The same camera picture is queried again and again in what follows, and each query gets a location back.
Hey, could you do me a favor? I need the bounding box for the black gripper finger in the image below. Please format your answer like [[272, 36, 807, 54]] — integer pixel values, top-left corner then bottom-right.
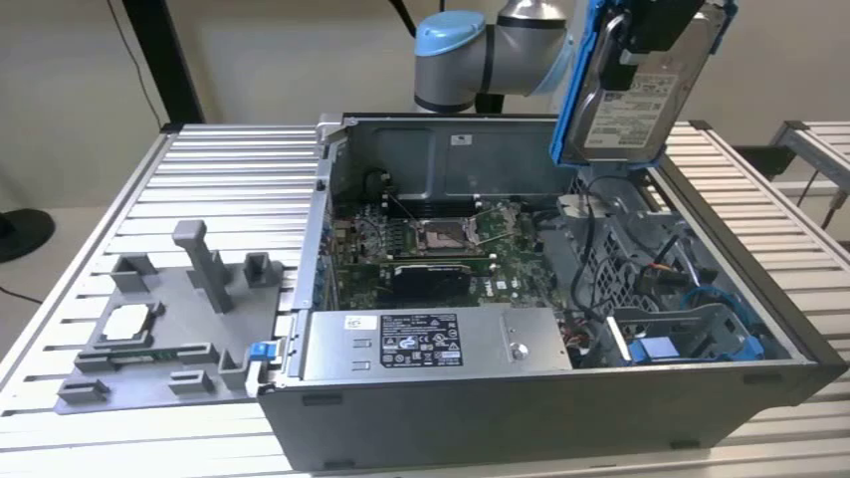
[[601, 47, 660, 94]]

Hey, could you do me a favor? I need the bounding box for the hard disk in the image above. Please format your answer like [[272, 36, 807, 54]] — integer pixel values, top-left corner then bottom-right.
[[548, 0, 742, 168]]

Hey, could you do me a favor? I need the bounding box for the metal disk bay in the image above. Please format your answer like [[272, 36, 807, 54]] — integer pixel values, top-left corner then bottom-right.
[[607, 303, 764, 367]]

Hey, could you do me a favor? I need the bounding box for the black box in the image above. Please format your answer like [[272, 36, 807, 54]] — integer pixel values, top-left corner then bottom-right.
[[732, 143, 796, 178]]

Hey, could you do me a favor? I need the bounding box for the slatted metal side table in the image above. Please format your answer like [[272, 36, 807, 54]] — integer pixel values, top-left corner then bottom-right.
[[768, 119, 850, 188]]

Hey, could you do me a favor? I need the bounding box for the metal socket cover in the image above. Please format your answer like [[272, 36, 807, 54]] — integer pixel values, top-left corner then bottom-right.
[[473, 206, 525, 243]]

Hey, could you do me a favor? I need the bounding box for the black RAM slot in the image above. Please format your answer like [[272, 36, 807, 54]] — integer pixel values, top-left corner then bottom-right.
[[384, 195, 483, 211]]

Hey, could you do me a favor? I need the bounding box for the perforated metal drive cage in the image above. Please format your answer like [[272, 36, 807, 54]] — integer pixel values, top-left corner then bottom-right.
[[536, 163, 751, 320]]

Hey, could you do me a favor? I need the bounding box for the green motherboard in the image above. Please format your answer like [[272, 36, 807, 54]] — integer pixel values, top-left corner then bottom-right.
[[328, 193, 565, 313]]

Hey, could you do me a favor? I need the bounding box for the thin metal locking lever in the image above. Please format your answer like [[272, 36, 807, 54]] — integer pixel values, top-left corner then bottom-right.
[[389, 193, 425, 225]]

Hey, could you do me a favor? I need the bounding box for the CPU socket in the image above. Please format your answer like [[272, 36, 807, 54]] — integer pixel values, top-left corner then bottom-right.
[[412, 218, 469, 255]]

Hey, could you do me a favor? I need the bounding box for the expansion slot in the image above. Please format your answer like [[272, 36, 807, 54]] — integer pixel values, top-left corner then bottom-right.
[[384, 252, 497, 263]]

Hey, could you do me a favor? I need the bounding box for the black graphics card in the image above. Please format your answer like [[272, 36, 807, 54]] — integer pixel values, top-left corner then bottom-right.
[[381, 263, 476, 306]]

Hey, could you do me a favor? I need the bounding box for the silver power supply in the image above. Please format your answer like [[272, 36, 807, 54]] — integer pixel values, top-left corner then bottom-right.
[[297, 306, 576, 375]]

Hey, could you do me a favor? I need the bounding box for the dark grey PC case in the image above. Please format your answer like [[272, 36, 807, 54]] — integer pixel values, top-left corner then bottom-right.
[[255, 112, 850, 472]]

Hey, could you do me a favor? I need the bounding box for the grey plastic parts rack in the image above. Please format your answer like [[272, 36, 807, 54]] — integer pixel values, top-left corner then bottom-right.
[[52, 218, 288, 415]]

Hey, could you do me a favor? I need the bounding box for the silver CPU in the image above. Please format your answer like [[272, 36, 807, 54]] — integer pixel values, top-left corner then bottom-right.
[[97, 302, 164, 345]]

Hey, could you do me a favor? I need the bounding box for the black round stand base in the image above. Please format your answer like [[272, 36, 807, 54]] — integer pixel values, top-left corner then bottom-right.
[[0, 208, 58, 264]]

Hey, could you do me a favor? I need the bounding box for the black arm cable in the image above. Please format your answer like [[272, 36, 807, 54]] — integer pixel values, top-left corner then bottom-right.
[[387, 0, 421, 39]]

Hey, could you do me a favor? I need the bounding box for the yellow and red wire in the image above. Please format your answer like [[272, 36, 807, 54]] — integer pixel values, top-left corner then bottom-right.
[[640, 233, 686, 296]]

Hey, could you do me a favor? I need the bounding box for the blue wire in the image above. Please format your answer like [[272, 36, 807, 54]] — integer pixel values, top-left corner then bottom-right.
[[682, 284, 758, 345]]

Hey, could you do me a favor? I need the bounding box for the blue plastic bracket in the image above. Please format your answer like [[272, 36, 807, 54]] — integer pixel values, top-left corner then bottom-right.
[[623, 337, 686, 364]]

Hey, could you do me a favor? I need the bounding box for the black upright post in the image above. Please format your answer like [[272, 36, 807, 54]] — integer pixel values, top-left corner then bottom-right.
[[122, 0, 207, 125]]

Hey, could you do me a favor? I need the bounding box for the thin black wall cable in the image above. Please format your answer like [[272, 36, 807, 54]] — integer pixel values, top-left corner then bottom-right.
[[105, 0, 166, 130]]

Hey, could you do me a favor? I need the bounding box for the black floor cable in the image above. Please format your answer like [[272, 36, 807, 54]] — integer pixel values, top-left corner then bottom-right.
[[0, 284, 42, 305]]

